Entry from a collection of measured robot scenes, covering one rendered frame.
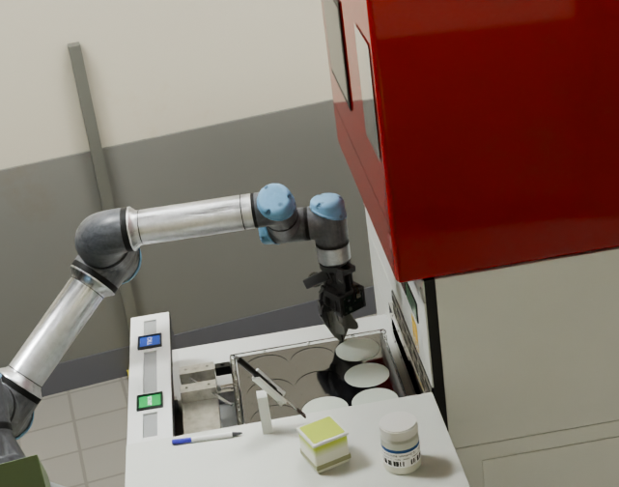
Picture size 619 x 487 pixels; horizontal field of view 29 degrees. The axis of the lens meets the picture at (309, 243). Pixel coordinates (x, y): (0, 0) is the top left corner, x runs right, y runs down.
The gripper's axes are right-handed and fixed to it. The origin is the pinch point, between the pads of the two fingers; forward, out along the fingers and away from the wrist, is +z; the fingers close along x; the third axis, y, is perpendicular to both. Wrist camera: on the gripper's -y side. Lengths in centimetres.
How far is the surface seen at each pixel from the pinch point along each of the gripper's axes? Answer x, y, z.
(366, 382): -7.2, 18.9, 1.4
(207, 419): -38.6, 2.3, 3.4
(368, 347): 2.3, 7.8, 1.4
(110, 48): 34, -165, -32
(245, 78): 75, -150, -13
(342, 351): -2.9, 4.7, 1.3
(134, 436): -58, 8, -5
